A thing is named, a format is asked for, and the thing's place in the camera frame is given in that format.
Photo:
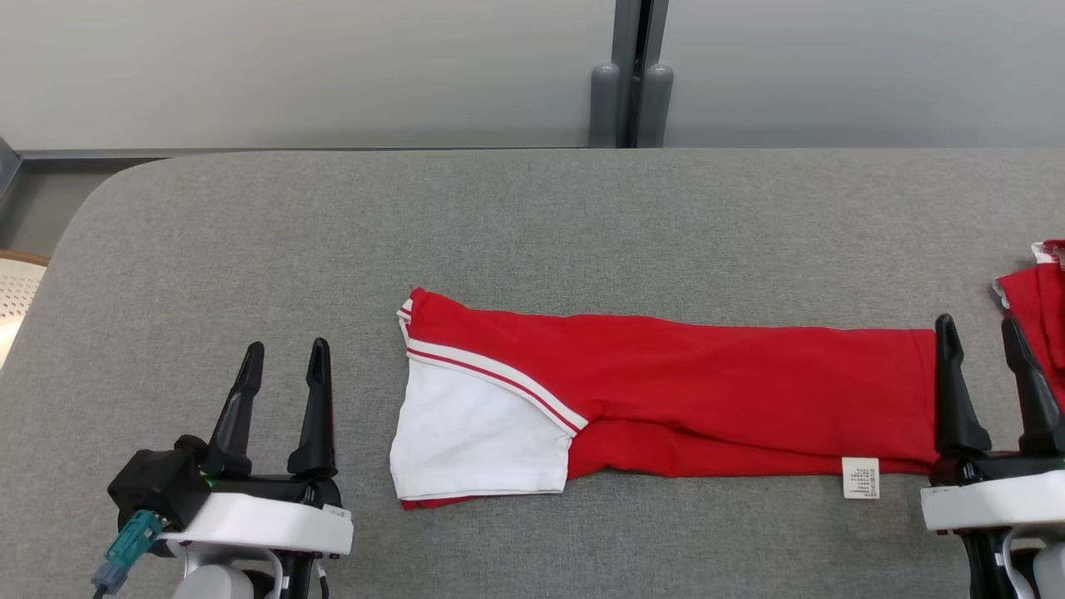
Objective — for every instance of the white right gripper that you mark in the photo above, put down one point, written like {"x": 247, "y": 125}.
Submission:
{"x": 990, "y": 499}

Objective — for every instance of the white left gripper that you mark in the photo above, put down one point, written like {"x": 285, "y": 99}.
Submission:
{"x": 266, "y": 524}

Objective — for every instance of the red white shorts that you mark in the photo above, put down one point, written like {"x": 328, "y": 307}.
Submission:
{"x": 1040, "y": 308}

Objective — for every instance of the red white basketball jersey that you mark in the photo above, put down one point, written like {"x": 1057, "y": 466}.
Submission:
{"x": 707, "y": 391}

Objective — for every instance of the beige perforated laundry basket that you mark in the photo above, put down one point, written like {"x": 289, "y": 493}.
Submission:
{"x": 17, "y": 299}

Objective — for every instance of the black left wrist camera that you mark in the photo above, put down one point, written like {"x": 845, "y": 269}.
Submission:
{"x": 158, "y": 487}

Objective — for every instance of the grey cylindrical post foot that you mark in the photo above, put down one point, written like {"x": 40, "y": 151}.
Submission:
{"x": 606, "y": 108}
{"x": 656, "y": 108}

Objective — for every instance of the grey partition post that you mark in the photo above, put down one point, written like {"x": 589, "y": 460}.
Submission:
{"x": 641, "y": 33}

